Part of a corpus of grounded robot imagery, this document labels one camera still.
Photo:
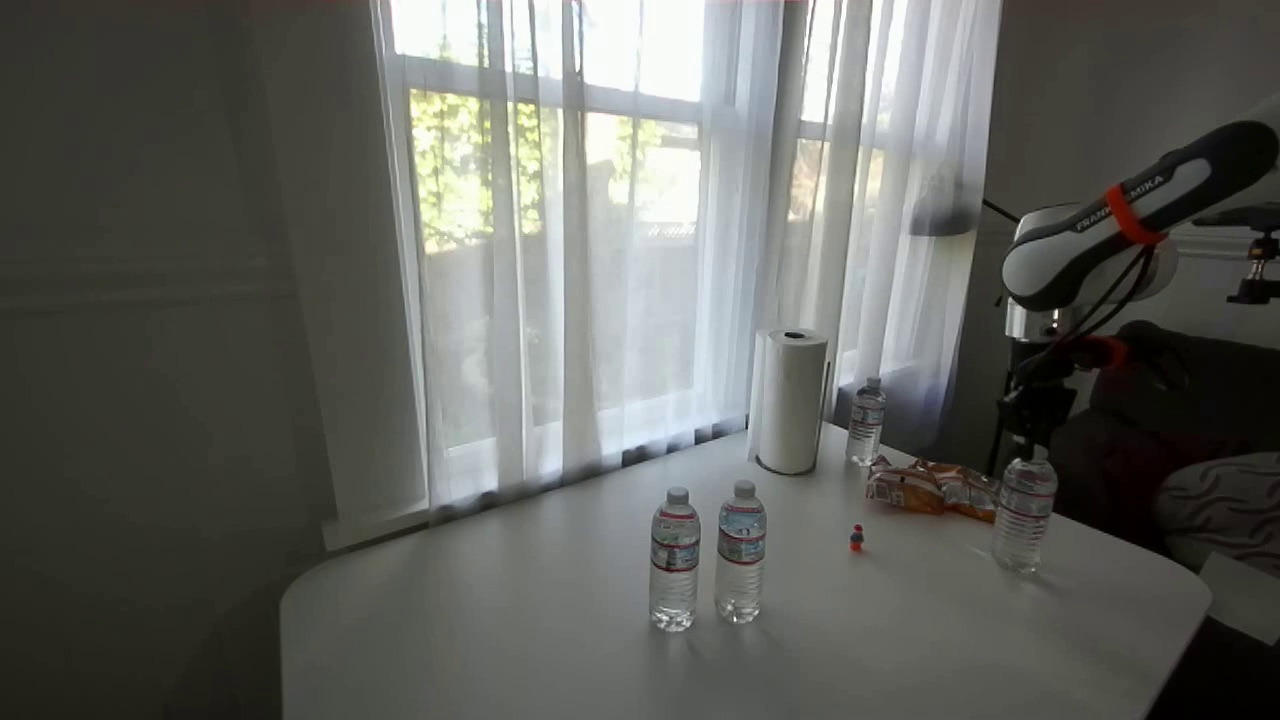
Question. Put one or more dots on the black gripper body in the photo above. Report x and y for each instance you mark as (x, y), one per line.
(1043, 396)

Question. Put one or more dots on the clear plastic water bottle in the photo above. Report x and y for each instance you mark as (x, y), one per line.
(1026, 520)
(674, 560)
(742, 555)

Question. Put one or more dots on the small red toy figure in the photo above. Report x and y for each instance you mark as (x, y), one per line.
(857, 536)

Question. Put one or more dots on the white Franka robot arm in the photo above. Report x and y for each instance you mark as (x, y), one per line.
(1066, 266)

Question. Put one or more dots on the orange snack bag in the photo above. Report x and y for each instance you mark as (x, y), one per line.
(932, 487)

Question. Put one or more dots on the dark couch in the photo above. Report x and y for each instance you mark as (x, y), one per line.
(1187, 400)

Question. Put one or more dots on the white patterned pillow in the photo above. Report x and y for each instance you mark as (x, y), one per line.
(1227, 505)

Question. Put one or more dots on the white paper towel roll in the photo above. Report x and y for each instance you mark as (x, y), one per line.
(790, 400)

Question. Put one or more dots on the sheer white curtain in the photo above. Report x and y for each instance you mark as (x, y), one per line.
(921, 107)
(346, 266)

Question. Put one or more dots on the white framed window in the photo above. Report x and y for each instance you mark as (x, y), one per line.
(642, 200)

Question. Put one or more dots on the black camera on boom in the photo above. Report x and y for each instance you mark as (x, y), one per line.
(1253, 278)

